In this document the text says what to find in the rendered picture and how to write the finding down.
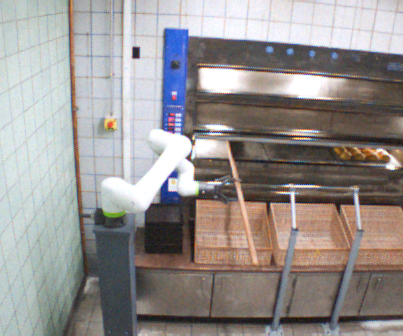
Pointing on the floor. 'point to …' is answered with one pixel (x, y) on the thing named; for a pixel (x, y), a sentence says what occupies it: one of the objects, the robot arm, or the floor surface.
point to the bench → (362, 290)
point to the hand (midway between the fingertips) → (238, 190)
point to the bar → (293, 252)
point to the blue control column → (177, 40)
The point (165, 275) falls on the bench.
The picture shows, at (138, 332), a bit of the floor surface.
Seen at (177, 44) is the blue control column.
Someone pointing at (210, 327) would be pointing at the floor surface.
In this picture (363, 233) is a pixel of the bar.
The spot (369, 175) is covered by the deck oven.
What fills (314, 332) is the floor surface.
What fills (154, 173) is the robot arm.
